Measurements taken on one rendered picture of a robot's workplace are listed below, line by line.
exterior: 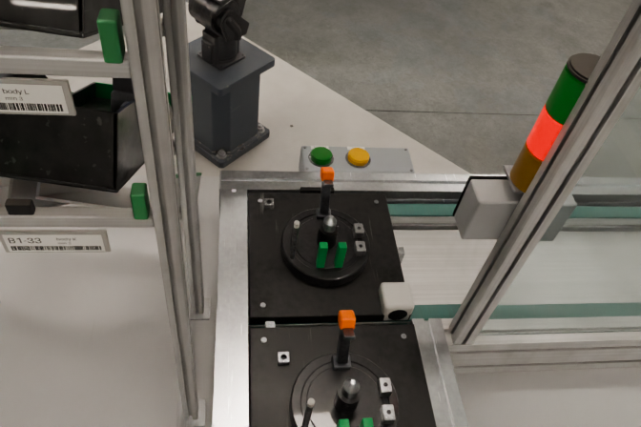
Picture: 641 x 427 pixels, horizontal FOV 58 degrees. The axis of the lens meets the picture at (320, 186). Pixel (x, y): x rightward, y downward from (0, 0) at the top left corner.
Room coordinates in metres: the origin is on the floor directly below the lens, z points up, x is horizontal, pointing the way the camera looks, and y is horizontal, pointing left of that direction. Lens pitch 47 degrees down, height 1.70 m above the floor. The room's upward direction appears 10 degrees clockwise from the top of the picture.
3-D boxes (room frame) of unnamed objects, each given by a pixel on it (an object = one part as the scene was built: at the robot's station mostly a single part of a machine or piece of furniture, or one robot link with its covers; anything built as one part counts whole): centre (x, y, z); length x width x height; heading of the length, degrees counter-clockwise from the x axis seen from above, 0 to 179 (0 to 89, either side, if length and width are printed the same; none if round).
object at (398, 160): (0.78, -0.06, 0.93); 0.21 x 0.07 x 0.06; 102
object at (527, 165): (0.48, -0.23, 1.28); 0.05 x 0.05 x 0.05
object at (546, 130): (0.48, -0.23, 1.33); 0.05 x 0.05 x 0.05
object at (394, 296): (0.48, -0.14, 0.97); 0.05 x 0.05 x 0.04; 12
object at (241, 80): (0.89, 0.22, 0.96); 0.15 x 0.15 x 0.20; 58
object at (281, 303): (0.55, -0.02, 0.96); 0.24 x 0.24 x 0.02; 12
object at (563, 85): (0.48, -0.23, 1.38); 0.05 x 0.05 x 0.05
